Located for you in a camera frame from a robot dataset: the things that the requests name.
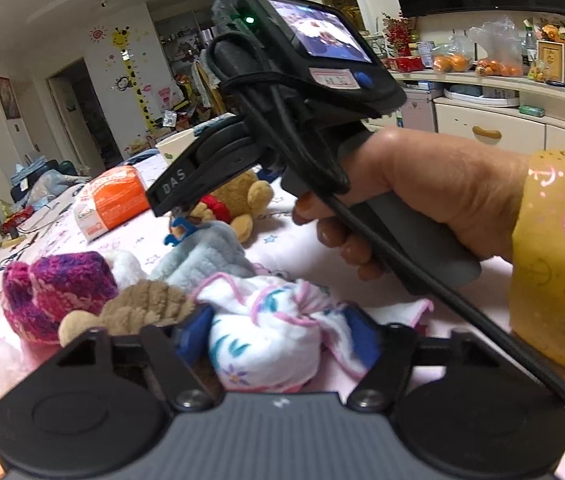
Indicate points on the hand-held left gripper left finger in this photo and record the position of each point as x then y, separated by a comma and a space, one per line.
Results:
192, 332

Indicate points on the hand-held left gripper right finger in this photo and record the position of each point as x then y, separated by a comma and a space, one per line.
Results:
362, 342

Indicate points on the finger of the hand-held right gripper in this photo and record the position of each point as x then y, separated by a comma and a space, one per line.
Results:
181, 232

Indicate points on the grey fleece cloth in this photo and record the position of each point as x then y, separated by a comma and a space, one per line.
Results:
202, 260

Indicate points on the brown plush toy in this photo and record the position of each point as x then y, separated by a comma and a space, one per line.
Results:
137, 305

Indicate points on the white fluffy plush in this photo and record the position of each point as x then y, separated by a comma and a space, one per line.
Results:
125, 266

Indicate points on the white floral cloth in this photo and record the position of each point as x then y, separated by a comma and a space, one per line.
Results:
262, 340

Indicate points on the brown teddy bear red shirt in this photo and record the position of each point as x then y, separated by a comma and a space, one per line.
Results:
247, 197

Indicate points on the pink purple knit hat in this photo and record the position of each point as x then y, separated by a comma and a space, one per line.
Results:
57, 290

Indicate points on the person's right hand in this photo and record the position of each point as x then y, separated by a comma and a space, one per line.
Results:
437, 185

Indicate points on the orange white tissue pack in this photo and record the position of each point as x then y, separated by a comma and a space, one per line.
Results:
112, 200

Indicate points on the wooden dining chair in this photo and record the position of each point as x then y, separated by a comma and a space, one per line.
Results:
207, 85

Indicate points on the white paper cup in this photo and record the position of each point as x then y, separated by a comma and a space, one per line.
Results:
175, 145

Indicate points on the kitchen shelf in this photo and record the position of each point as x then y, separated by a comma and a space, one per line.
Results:
182, 35

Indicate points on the pink printed tablecloth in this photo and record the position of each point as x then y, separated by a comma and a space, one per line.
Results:
287, 255

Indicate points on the red flower bouquet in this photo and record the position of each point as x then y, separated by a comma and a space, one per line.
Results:
397, 32

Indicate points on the white pink shopping bag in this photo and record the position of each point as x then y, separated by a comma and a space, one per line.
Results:
166, 96

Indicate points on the pile of clothes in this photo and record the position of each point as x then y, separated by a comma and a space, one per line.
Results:
47, 180

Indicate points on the giraffe height chart sticker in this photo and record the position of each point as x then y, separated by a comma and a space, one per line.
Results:
125, 40

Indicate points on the plastic bag of oranges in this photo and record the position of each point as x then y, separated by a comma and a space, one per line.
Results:
500, 57
450, 60

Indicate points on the white tray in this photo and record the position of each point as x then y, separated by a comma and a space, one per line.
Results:
482, 94

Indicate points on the framed portrait picture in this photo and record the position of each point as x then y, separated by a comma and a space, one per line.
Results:
7, 97

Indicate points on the white cabinet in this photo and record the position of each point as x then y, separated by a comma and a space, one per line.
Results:
512, 127

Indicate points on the small green box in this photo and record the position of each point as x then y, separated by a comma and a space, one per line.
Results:
532, 110

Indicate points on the wooden framed certificate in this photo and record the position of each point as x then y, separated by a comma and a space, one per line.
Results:
550, 62

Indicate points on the monkey wall sticker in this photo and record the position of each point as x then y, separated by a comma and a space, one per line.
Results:
122, 82

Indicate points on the sun wall sticker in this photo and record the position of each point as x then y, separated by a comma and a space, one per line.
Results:
97, 35

